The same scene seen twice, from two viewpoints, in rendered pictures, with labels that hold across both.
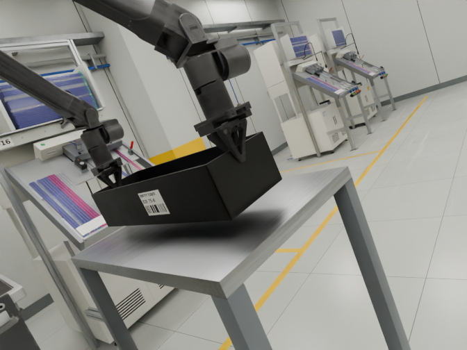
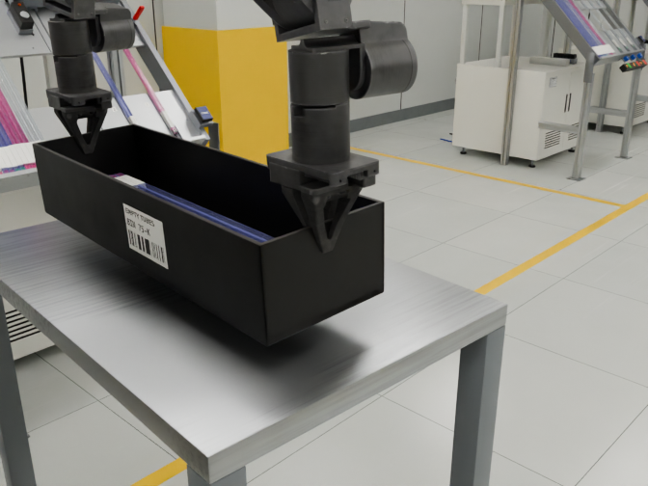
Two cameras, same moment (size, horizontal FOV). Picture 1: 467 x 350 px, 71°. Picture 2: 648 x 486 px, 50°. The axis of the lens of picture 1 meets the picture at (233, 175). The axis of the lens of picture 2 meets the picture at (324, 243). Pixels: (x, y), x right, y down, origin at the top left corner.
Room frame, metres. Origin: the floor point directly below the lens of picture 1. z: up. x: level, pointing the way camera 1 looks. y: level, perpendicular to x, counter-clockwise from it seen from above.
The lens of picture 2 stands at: (-0.06, -0.02, 1.19)
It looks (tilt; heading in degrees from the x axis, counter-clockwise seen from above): 21 degrees down; 0
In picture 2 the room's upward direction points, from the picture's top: straight up
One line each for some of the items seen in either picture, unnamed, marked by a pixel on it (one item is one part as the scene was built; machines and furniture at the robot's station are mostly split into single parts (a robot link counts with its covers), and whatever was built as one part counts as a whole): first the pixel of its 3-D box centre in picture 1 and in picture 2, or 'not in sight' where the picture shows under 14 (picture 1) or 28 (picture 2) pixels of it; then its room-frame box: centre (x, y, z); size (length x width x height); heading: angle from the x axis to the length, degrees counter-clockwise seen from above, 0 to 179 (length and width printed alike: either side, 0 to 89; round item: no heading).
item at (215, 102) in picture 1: (216, 104); (320, 139); (0.61, -0.02, 1.04); 0.10 x 0.07 x 0.07; 42
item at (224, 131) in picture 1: (228, 140); (316, 205); (0.62, -0.02, 0.97); 0.07 x 0.07 x 0.09; 42
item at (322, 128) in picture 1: (302, 90); (532, 12); (4.82, -1.40, 0.95); 1.36 x 0.82 x 1.90; 47
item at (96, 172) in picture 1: (111, 178); (80, 122); (1.04, 0.36, 0.97); 0.07 x 0.07 x 0.09; 42
